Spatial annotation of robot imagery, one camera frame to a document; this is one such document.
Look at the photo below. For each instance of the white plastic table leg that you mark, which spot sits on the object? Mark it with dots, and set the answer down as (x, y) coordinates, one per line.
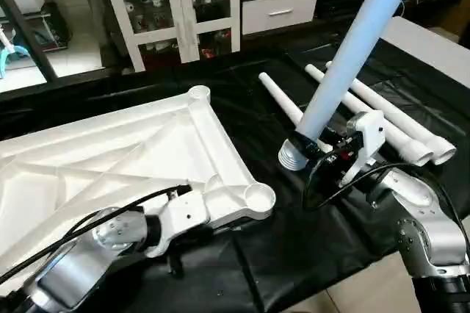
(396, 137)
(413, 126)
(283, 96)
(352, 48)

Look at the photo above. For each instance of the white plastic table top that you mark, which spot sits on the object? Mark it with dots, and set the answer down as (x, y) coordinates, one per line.
(147, 144)

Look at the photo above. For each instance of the black work mat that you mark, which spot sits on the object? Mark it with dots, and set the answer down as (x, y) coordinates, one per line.
(294, 254)

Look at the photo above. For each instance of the white flat board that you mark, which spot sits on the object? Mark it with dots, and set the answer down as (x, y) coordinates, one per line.
(433, 48)

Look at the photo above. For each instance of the white glass door cabinet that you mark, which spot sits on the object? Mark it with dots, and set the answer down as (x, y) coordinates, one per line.
(180, 4)

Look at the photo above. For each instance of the teal and white mop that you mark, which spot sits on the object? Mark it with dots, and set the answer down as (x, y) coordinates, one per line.
(6, 52)

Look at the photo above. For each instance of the black slanted pole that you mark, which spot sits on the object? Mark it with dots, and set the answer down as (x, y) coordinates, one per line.
(29, 34)

